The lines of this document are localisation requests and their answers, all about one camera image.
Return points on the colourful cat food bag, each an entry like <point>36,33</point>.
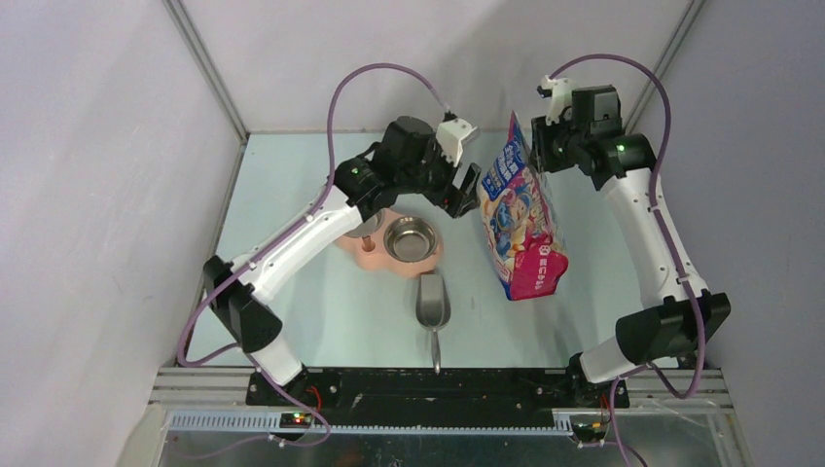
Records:
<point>520,224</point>

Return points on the steel bowl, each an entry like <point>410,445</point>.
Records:
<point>410,239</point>
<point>368,227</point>

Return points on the aluminium frame rail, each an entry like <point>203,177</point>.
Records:
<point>239,399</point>

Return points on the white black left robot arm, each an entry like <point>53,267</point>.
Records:
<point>240,290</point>

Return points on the metal food scoop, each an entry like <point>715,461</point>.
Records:
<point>433,312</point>

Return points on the right controller board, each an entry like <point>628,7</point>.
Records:
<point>589,432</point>

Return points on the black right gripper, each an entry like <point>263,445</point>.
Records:
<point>542,134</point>

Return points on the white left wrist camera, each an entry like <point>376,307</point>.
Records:
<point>453,134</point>

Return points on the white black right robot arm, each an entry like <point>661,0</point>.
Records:
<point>680,313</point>

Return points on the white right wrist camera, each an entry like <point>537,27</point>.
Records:
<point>558,91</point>

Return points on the steel bowl near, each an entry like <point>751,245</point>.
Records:
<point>410,239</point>

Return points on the left controller board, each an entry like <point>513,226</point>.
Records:
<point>296,421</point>

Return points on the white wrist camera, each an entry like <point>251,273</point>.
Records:
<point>558,91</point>
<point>453,134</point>

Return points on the steel bowl far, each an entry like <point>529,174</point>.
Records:
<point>368,227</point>

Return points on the controller board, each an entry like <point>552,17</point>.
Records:
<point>296,421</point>
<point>589,432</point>

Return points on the pink double pet bowl stand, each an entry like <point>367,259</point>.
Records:
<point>369,252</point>

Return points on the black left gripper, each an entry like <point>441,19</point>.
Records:
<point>468,196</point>

